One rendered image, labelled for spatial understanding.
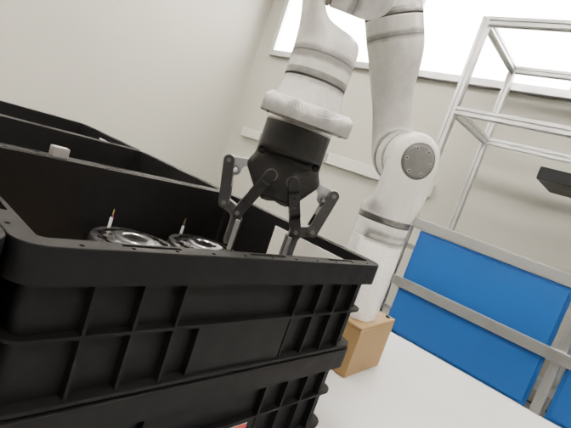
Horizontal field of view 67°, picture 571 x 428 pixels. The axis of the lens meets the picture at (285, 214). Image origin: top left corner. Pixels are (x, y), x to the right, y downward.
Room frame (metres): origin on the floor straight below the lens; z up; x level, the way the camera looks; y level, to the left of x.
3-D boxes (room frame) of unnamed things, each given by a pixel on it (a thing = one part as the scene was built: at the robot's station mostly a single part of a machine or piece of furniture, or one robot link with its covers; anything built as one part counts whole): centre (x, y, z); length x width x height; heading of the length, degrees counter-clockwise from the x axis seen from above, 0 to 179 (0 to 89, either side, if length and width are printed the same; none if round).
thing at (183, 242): (0.59, 0.09, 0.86); 0.10 x 0.10 x 0.01
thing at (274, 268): (0.46, 0.11, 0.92); 0.40 x 0.30 x 0.02; 140
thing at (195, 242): (0.59, 0.09, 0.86); 0.05 x 0.05 x 0.01
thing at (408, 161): (0.75, -0.16, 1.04); 0.09 x 0.09 x 0.17; 15
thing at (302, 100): (0.47, 0.01, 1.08); 0.11 x 0.09 x 0.06; 5
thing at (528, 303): (2.05, -0.99, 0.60); 0.72 x 0.03 x 0.56; 52
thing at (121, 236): (0.50, 0.16, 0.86); 0.05 x 0.05 x 0.01
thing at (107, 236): (0.50, 0.16, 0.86); 0.10 x 0.10 x 0.01
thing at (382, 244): (0.76, -0.17, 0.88); 0.09 x 0.09 x 0.17; 56
